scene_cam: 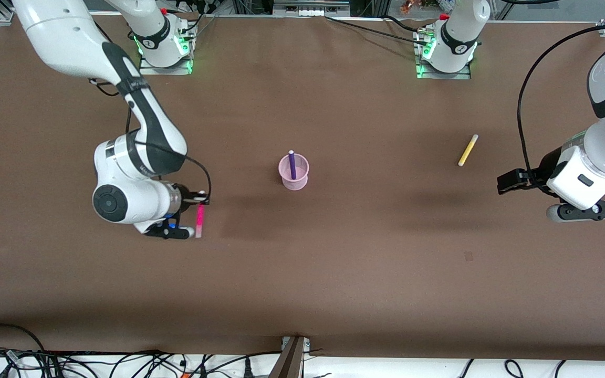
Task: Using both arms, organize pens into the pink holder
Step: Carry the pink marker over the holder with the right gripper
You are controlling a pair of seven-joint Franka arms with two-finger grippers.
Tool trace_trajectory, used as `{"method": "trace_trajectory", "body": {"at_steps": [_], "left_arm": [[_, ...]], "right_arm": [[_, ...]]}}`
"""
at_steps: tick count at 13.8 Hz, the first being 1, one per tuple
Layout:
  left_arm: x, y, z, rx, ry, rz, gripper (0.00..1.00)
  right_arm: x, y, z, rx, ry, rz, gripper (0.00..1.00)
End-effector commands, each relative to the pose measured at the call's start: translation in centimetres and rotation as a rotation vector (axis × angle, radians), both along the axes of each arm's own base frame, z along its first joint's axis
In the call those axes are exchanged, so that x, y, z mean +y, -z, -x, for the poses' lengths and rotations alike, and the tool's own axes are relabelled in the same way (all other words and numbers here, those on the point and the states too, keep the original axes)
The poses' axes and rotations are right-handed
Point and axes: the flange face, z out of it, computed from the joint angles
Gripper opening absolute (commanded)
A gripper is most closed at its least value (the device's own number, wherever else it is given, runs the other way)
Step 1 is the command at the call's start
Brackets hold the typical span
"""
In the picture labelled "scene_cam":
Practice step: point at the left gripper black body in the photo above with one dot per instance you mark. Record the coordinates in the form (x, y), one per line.
(541, 171)

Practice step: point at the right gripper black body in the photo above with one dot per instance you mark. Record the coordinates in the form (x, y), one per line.
(186, 196)

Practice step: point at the pink marker pen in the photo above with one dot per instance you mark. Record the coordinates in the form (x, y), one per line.
(200, 216)

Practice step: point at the purple marker pen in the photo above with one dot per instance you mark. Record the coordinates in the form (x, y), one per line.
(292, 165)

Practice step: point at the right white Franka arm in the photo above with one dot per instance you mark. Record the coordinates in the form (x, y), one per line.
(71, 37)

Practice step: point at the pink translucent cup holder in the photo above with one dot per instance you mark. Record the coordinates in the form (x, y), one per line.
(294, 177)

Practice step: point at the yellow marker pen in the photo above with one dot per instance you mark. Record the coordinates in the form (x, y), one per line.
(468, 150)

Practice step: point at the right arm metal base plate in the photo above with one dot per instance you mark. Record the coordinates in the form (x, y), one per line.
(176, 67)

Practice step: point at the aluminium profile post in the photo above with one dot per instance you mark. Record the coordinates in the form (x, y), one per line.
(289, 362)

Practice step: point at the aluminium frame box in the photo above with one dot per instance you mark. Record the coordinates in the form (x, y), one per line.
(310, 7)

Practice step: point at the aluminium frame bracket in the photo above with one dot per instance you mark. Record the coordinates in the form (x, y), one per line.
(6, 13)

